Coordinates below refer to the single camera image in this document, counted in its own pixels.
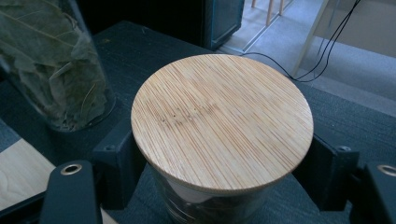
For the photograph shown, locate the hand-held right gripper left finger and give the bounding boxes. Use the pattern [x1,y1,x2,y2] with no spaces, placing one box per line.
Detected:
[92,119,148,211]

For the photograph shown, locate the glass jar red chilies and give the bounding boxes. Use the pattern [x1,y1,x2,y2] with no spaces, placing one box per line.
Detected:
[130,53,315,224]

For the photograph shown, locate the tall glass jar bay leaves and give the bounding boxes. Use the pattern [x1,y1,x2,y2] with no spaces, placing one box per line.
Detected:
[0,0,117,133]

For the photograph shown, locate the dark cabinet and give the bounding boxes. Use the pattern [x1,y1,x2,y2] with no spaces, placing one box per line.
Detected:
[202,0,246,50]

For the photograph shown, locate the black cable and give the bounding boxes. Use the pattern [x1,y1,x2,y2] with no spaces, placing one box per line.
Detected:
[239,0,362,83]

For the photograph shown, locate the wooden stool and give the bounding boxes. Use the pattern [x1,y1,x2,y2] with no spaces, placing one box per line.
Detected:
[250,0,286,27]

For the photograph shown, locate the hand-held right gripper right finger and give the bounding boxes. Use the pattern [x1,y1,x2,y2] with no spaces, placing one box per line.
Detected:
[292,133,361,213]

